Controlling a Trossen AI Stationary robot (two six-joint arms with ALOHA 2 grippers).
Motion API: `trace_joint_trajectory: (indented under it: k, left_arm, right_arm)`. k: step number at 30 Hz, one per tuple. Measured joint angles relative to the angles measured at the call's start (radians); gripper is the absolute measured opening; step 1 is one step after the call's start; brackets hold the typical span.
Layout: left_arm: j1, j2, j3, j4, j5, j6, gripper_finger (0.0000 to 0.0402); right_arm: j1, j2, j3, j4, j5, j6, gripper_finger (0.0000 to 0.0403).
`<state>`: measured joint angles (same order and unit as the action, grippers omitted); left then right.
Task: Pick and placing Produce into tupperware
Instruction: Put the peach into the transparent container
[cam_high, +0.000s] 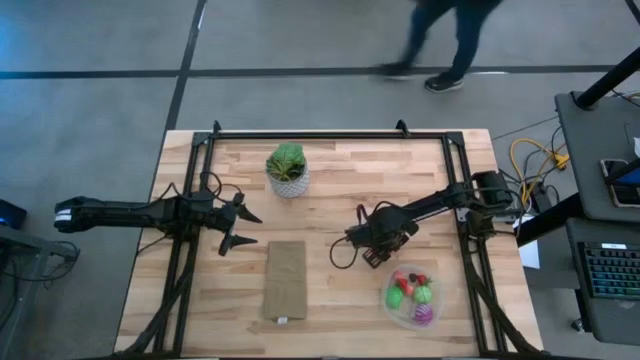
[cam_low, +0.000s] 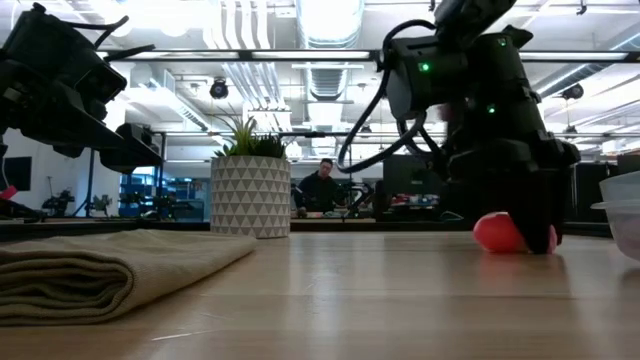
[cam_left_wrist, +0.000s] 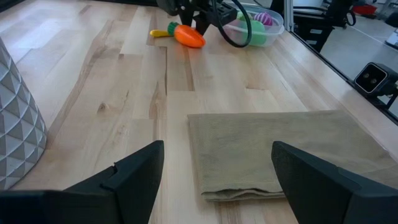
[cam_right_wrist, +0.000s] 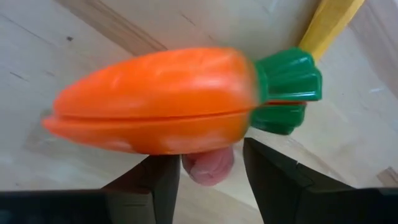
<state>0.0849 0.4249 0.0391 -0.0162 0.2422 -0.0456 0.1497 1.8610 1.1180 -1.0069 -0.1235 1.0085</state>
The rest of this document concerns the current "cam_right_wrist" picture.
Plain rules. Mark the yellow plastic toy piece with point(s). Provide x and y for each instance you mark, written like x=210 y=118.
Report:
x=329 y=25

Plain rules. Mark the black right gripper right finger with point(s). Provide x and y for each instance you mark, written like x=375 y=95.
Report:
x=311 y=202

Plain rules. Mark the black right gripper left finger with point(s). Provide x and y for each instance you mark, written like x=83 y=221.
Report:
x=93 y=208

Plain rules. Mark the orange toy carrot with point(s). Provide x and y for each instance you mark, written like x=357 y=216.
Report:
x=155 y=102

